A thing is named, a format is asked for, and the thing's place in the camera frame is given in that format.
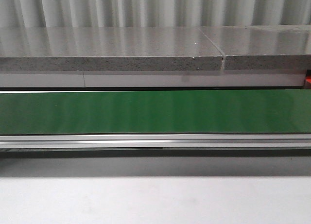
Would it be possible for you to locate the grey stone slab right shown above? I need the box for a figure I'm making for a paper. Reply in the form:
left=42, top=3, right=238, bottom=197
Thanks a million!
left=201, top=25, right=311, bottom=71

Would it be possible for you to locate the grey stone slab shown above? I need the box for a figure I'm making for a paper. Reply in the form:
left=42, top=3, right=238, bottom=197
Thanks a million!
left=201, top=25, right=311, bottom=71
left=0, top=27, right=223, bottom=72

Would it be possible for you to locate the white corrugated curtain backdrop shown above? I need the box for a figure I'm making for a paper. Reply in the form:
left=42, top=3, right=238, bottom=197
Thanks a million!
left=0, top=0, right=311, bottom=27

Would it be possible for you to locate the white panel under slabs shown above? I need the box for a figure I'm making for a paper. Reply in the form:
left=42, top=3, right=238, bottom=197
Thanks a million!
left=0, top=70, right=306, bottom=88

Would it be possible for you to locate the green conveyor belt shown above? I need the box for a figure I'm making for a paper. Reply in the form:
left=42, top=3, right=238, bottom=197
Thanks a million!
left=0, top=89, right=311, bottom=135

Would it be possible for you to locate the red object at right edge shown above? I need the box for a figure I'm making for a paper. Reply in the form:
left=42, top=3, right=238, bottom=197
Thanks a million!
left=304, top=69, right=311, bottom=89

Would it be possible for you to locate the grey stone slab left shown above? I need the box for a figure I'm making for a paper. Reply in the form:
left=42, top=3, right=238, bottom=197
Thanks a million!
left=0, top=27, right=223, bottom=72

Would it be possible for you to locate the aluminium conveyor side rail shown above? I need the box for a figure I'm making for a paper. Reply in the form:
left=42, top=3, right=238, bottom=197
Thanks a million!
left=0, top=134, right=311, bottom=158

